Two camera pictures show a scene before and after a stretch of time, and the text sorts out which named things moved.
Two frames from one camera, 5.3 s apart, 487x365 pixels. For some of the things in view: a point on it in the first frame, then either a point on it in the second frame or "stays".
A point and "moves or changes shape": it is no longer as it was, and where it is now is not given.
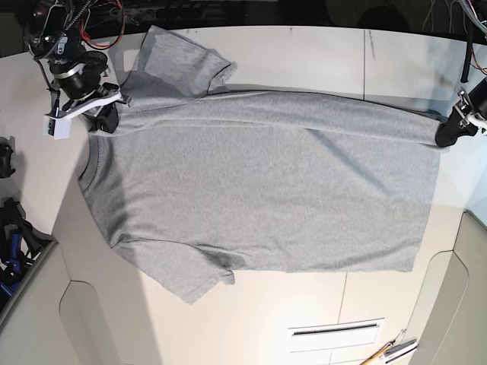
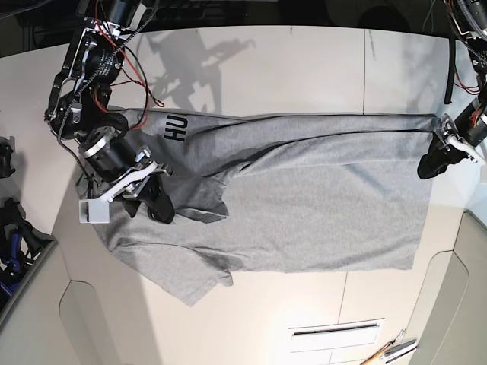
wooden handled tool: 379,352 stays
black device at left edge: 7,150 stays
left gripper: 91,98 -> 112,157
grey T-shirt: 193,184 moves or changes shape
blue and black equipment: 21,245 stays
